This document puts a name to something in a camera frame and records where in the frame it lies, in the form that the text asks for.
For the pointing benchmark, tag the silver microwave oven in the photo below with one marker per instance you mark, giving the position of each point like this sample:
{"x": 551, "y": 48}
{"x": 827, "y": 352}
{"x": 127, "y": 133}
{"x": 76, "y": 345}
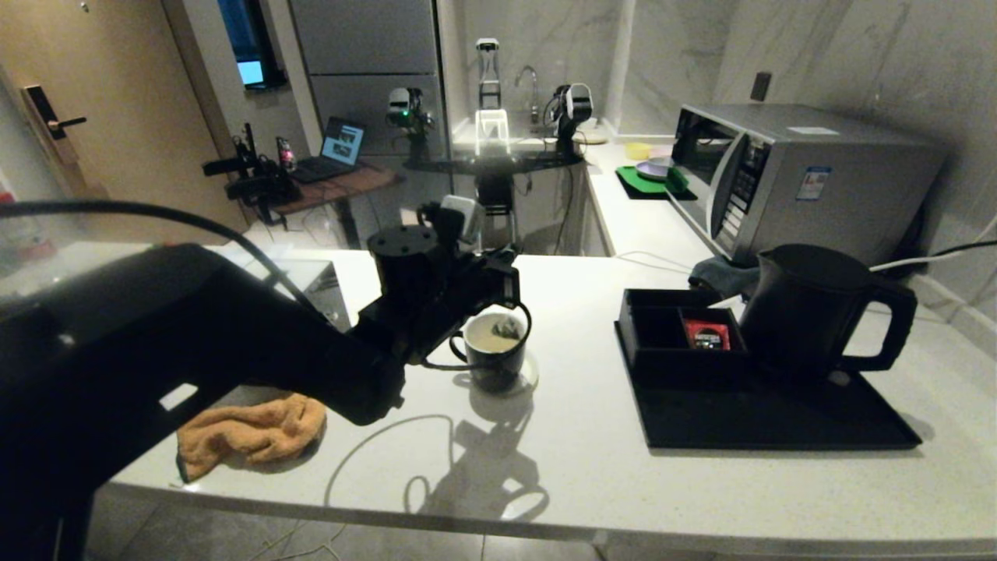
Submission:
{"x": 826, "y": 195}

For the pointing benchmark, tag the small brown lump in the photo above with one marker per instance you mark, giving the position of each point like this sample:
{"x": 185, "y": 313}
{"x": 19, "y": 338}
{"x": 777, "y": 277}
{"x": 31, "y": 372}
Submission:
{"x": 506, "y": 329}

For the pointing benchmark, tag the dark grey cloth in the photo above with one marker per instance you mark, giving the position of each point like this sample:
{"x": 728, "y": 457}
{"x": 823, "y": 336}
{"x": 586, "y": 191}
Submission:
{"x": 716, "y": 274}

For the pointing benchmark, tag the dark wall outlet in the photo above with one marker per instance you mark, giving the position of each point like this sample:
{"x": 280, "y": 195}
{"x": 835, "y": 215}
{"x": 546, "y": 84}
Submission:
{"x": 760, "y": 88}

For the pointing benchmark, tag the dark framed blue screen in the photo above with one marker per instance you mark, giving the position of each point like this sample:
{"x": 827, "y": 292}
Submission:
{"x": 253, "y": 47}

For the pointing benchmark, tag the chrome faucet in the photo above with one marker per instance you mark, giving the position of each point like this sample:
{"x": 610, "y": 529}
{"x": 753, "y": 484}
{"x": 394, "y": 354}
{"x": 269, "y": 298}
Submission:
{"x": 534, "y": 97}

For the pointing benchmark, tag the black electric kettle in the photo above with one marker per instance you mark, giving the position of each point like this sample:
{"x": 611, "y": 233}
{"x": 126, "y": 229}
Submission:
{"x": 802, "y": 319}

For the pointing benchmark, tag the black round pedestal table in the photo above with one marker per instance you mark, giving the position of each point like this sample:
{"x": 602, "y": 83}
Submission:
{"x": 537, "y": 162}

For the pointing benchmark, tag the black compartment box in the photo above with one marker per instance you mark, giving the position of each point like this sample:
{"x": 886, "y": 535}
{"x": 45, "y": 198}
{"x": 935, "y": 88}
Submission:
{"x": 650, "y": 354}

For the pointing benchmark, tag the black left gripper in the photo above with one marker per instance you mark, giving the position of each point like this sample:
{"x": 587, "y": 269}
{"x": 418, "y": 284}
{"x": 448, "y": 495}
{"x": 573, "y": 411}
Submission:
{"x": 463, "y": 292}

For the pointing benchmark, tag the red tea packet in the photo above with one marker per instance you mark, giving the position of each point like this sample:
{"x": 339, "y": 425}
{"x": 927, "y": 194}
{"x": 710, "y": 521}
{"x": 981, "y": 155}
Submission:
{"x": 695, "y": 331}

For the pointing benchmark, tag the black tissue box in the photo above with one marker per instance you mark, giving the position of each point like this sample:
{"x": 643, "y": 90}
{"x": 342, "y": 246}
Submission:
{"x": 323, "y": 292}

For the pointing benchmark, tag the yellow bowl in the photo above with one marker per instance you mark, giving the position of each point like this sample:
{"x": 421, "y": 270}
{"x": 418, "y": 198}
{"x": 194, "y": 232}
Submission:
{"x": 638, "y": 151}

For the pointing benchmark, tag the green mat black edge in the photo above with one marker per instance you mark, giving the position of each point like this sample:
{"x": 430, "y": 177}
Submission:
{"x": 635, "y": 185}

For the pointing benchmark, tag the orange terry cloth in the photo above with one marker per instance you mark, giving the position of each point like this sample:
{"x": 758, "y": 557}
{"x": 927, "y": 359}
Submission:
{"x": 249, "y": 432}

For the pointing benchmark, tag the brown wooden side table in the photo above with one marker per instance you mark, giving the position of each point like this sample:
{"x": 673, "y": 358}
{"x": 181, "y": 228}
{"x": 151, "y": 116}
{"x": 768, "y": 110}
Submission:
{"x": 358, "y": 183}

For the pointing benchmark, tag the grey refrigerator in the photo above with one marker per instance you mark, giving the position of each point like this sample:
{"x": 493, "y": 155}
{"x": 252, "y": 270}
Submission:
{"x": 374, "y": 47}

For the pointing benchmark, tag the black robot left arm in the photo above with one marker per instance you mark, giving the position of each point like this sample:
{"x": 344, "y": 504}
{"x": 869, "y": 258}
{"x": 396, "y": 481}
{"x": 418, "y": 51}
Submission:
{"x": 195, "y": 335}

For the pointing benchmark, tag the black background robot arm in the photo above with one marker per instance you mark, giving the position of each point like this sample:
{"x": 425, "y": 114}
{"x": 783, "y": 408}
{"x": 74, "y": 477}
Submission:
{"x": 575, "y": 105}

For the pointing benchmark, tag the small beige round dish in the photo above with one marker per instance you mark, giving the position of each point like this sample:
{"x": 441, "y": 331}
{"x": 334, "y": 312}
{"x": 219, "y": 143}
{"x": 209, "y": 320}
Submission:
{"x": 596, "y": 139}

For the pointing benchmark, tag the tan wooden door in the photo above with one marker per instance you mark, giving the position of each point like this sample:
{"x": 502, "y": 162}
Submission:
{"x": 117, "y": 78}

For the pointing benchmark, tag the black serving tray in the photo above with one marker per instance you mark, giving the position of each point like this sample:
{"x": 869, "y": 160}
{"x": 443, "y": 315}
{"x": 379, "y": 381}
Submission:
{"x": 740, "y": 421}

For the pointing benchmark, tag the black mug white inside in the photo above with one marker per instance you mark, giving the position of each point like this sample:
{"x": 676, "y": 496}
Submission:
{"x": 498, "y": 370}

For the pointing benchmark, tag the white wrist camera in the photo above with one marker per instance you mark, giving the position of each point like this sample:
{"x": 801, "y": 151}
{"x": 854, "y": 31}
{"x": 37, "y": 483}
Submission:
{"x": 461, "y": 216}

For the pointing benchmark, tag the grey device green light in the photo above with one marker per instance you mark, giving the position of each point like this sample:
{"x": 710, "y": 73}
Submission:
{"x": 401, "y": 105}

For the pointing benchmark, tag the black laptop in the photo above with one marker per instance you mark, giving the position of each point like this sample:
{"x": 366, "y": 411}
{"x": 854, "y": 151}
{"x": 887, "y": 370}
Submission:
{"x": 343, "y": 144}

